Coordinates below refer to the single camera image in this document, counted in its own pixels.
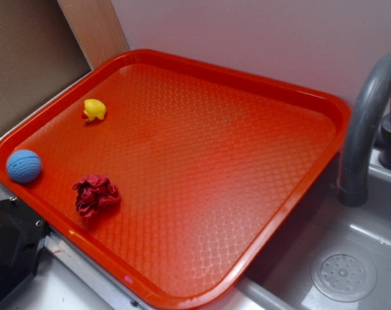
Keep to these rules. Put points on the crumpled dark red cloth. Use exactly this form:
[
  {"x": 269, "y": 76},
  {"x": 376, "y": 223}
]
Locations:
[{"x": 94, "y": 192}]

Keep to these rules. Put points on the grey toy sink basin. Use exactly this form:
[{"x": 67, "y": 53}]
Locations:
[{"x": 280, "y": 276}]

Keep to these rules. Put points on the blue textured ball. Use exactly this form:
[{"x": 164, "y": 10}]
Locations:
[{"x": 23, "y": 166}]

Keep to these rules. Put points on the wooden board strip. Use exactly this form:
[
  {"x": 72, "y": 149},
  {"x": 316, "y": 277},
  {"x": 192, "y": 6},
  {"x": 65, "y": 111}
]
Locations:
[{"x": 96, "y": 28}]

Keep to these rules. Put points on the round sink drain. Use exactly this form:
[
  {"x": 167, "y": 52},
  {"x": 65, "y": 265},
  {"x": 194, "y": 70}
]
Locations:
[{"x": 343, "y": 274}]

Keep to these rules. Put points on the red plastic tray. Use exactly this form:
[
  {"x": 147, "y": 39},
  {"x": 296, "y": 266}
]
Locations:
[{"x": 208, "y": 162}]

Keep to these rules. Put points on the brown cardboard panel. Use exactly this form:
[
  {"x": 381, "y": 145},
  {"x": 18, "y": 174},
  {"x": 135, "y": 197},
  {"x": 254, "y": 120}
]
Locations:
[{"x": 39, "y": 57}]

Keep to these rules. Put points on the yellow rubber duck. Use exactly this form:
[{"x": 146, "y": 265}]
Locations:
[{"x": 93, "y": 109}]

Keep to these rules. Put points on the grey toy faucet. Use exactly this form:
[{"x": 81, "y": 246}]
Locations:
[{"x": 372, "y": 104}]

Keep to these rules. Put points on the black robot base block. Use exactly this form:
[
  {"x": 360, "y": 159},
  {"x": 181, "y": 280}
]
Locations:
[{"x": 22, "y": 233}]

